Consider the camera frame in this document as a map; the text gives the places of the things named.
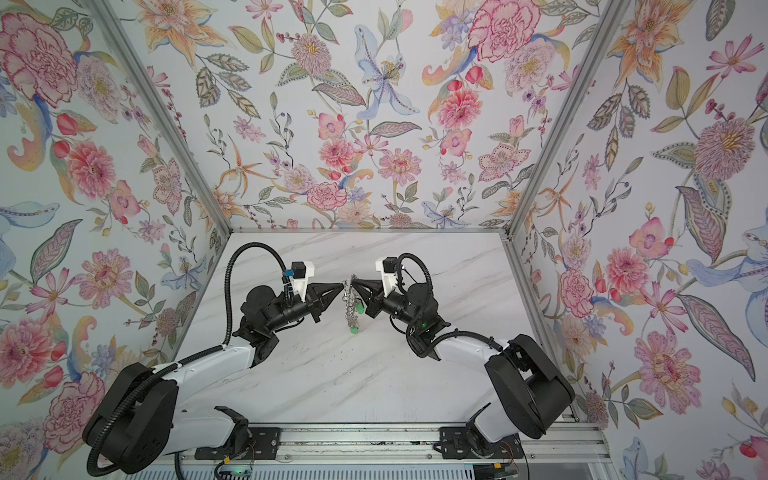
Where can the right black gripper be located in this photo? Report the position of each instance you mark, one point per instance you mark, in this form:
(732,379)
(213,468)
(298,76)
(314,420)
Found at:
(378,297)

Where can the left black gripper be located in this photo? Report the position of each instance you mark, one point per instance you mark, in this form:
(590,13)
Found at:
(312,300)

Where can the round metal key organizer disc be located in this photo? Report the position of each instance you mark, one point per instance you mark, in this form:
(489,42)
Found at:
(351,299)

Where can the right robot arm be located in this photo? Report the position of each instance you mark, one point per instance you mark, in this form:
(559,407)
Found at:
(530,392)

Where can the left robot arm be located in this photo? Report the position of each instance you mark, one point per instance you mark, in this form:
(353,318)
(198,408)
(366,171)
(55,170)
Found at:
(145,414)

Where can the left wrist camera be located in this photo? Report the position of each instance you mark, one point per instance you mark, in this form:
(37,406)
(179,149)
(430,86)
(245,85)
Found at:
(299,275)

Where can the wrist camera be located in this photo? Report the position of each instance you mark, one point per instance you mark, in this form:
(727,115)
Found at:
(299,275)
(387,267)

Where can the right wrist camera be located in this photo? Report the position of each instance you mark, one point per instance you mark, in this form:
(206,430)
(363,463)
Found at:
(387,267)

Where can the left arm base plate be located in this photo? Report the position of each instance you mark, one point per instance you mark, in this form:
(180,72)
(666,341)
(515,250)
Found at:
(259,443)

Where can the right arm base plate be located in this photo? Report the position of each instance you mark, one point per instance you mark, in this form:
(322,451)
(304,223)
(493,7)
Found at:
(464,443)

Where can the aluminium mounting rail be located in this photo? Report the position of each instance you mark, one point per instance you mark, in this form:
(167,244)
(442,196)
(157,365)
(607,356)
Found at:
(379,443)

